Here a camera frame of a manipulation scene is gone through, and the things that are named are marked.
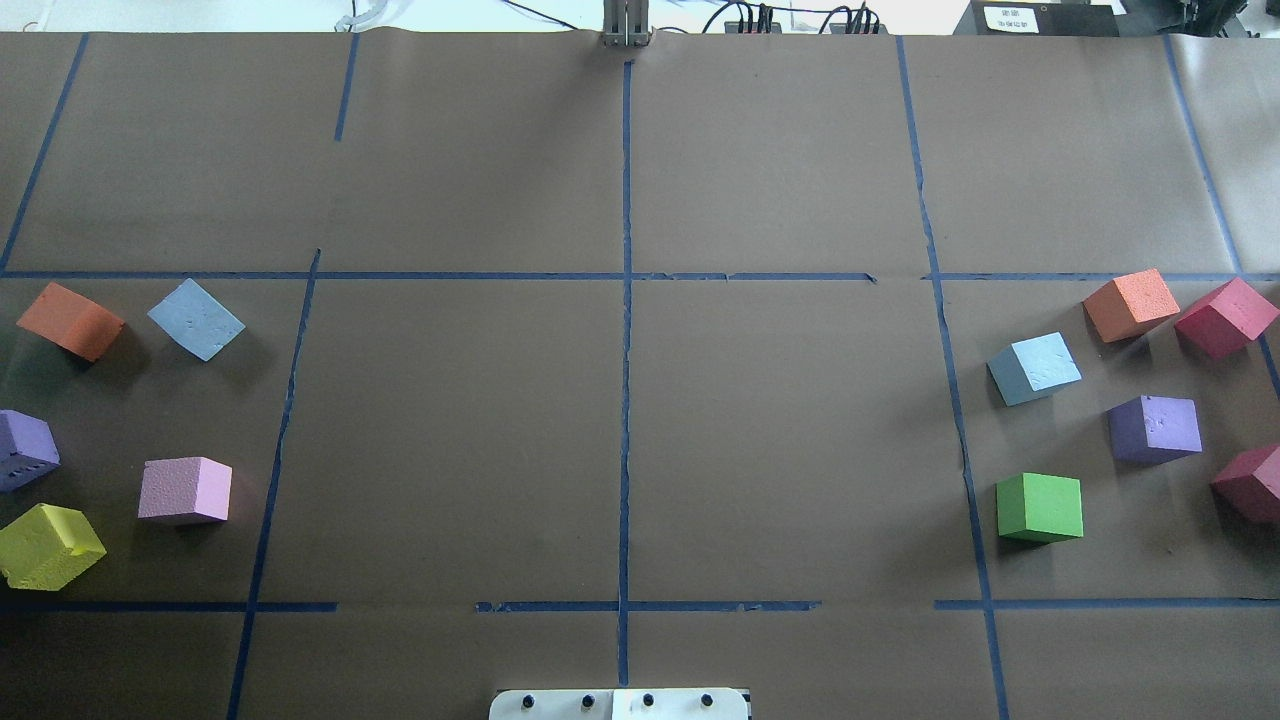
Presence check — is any light blue foam block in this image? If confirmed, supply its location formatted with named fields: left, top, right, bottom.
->
left=147, top=278, right=244, bottom=363
left=987, top=332, right=1082, bottom=406

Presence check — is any black connector box left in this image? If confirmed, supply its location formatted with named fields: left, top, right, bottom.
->
left=716, top=3, right=782, bottom=35

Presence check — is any black connector box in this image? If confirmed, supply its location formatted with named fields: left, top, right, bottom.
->
left=819, top=3, right=887, bottom=35
left=716, top=3, right=782, bottom=35

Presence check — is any black connector box right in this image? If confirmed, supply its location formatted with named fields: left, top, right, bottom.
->
left=819, top=3, right=887, bottom=35

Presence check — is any green foam block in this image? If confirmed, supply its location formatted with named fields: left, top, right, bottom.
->
left=995, top=471, right=1085, bottom=544

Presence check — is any pink foam block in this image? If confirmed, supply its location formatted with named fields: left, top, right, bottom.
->
left=137, top=457, right=233, bottom=525

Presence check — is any black box with label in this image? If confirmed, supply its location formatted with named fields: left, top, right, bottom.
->
left=952, top=1, right=1120, bottom=37

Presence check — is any orange foam block right side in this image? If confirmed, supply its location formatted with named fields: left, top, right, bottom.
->
left=1082, top=268, right=1181, bottom=343

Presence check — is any orange foam block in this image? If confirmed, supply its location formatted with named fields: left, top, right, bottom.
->
left=1082, top=268, right=1181, bottom=343
left=15, top=282, right=125, bottom=363

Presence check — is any purple foam block right side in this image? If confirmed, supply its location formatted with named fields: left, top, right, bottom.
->
left=1105, top=395, right=1203, bottom=465

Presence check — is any purple foam block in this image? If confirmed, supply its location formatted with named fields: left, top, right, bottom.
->
left=1, top=409, right=61, bottom=493
left=1105, top=395, right=1203, bottom=465

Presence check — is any crimson foam block upper right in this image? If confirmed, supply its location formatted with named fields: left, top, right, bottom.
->
left=1174, top=278, right=1279, bottom=360

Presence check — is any crimson foam block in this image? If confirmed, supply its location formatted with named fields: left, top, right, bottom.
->
left=1210, top=445, right=1279, bottom=524
left=1174, top=278, right=1279, bottom=360

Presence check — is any orange foam block left side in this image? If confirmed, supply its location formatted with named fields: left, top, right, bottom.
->
left=15, top=282, right=125, bottom=363

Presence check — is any purple foam block left side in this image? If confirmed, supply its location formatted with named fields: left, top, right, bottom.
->
left=1, top=409, right=61, bottom=493

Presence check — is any crimson foam block lower right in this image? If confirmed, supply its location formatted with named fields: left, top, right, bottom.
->
left=1210, top=445, right=1279, bottom=524

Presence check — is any yellow foam block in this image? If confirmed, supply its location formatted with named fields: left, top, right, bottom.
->
left=1, top=503, right=108, bottom=591

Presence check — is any aluminium profile post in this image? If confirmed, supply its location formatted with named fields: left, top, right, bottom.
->
left=602, top=0, right=652, bottom=47

